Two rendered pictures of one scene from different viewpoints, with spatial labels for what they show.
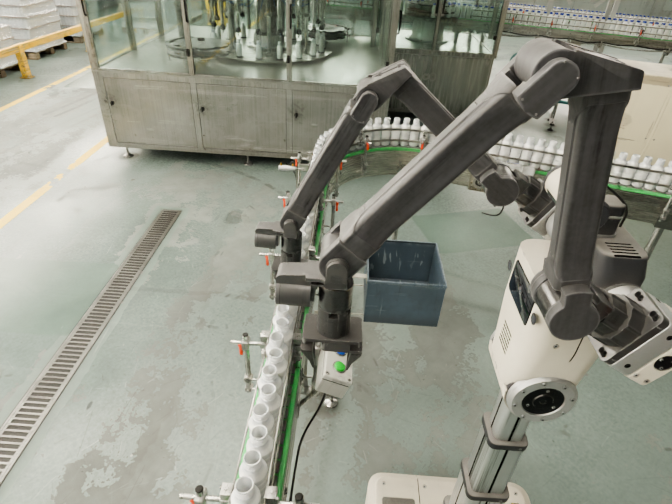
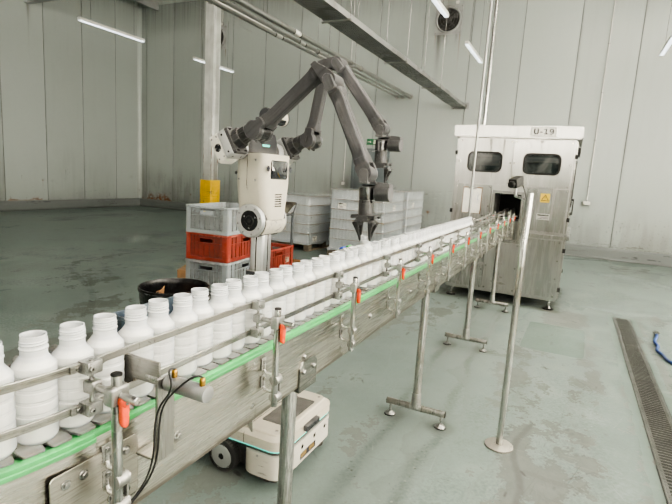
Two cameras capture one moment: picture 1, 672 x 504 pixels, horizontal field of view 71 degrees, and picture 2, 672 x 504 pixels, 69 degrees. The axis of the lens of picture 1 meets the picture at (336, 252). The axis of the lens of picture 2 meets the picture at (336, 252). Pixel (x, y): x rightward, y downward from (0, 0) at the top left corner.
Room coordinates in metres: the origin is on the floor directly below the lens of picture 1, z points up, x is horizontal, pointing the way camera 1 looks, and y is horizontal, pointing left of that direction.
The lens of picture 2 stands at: (2.81, 0.80, 1.43)
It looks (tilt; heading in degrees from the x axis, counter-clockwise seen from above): 9 degrees down; 204
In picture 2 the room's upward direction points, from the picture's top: 4 degrees clockwise
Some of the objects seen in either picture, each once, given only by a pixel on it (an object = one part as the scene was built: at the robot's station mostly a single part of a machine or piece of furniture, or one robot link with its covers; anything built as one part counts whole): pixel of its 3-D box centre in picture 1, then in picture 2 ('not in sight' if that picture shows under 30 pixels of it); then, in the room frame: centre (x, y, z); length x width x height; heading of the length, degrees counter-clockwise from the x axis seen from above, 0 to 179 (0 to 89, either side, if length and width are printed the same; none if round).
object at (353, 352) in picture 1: (341, 349); not in sight; (0.61, -0.02, 1.44); 0.07 x 0.07 x 0.09; 89
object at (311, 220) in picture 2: not in sight; (303, 219); (-5.55, -3.75, 0.50); 1.23 x 1.05 x 1.00; 177
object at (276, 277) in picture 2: not in sight; (275, 299); (1.72, 0.13, 1.08); 0.06 x 0.06 x 0.17
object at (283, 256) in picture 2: not in sight; (261, 257); (-1.27, -1.87, 0.55); 0.61 x 0.41 x 0.22; 2
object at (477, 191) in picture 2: not in sight; (471, 199); (-3.27, -0.21, 1.22); 0.23 x 0.03 x 0.32; 89
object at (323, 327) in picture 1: (333, 319); (380, 158); (0.61, 0.00, 1.51); 0.10 x 0.07 x 0.07; 89
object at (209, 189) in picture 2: not in sight; (209, 203); (-6.40, -6.74, 0.55); 0.40 x 0.40 x 1.10; 89
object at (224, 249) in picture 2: not in sight; (226, 243); (-0.57, -1.79, 0.78); 0.61 x 0.41 x 0.22; 6
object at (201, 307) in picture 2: not in sight; (199, 326); (2.01, 0.12, 1.08); 0.06 x 0.06 x 0.17
